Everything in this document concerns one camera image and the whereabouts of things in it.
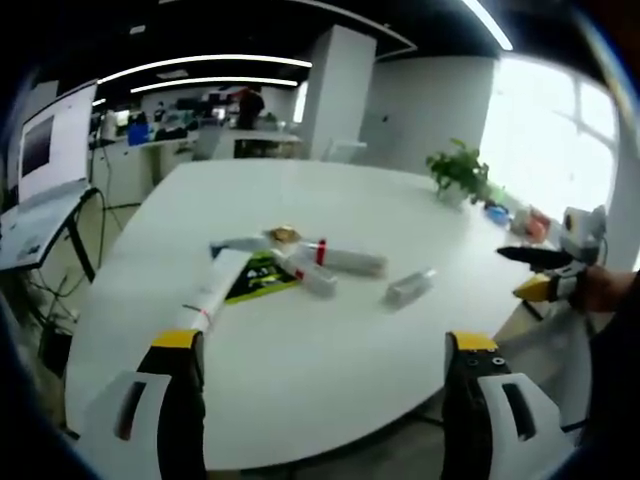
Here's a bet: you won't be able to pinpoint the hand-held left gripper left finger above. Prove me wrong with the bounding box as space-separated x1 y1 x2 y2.
81 329 209 480

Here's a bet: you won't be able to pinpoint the person's right hand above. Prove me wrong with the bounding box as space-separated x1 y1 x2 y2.
573 264 640 314

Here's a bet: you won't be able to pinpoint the green potted plant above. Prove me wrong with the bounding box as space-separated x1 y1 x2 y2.
425 138 505 207

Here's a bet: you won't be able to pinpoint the blue item by window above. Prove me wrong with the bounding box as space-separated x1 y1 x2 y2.
485 201 512 225

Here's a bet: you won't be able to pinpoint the open laptop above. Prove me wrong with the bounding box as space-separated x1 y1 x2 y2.
0 81 99 272

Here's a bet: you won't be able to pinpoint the long white skincare tube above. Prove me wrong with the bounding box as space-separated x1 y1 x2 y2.
180 243 274 332

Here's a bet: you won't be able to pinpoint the long ceiling light strip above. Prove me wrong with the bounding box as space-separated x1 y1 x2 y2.
96 54 314 85

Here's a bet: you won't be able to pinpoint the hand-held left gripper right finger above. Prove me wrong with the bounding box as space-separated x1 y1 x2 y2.
438 330 577 480

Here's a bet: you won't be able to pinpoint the green black skincare packet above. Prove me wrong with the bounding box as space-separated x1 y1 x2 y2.
223 251 302 306

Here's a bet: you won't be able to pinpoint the small clear skincare bottle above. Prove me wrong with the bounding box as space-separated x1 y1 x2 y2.
383 268 438 308

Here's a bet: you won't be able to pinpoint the white red-banded skincare tube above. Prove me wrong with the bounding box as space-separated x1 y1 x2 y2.
271 248 339 300

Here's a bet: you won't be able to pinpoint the straight ceiling light strip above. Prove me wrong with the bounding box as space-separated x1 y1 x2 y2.
460 0 515 52

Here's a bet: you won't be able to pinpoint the orange items by window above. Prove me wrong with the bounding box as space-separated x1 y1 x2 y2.
513 205 553 240

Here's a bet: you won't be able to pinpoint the short ceiling light strip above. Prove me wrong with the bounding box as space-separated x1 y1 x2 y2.
129 76 300 95

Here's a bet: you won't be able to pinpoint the white counter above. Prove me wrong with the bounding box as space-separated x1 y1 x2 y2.
193 126 305 162

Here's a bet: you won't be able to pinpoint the black cable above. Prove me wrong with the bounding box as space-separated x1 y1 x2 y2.
88 144 124 261

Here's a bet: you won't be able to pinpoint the red-capped grey skincare bottle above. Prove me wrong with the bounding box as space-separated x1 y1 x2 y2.
298 238 390 277

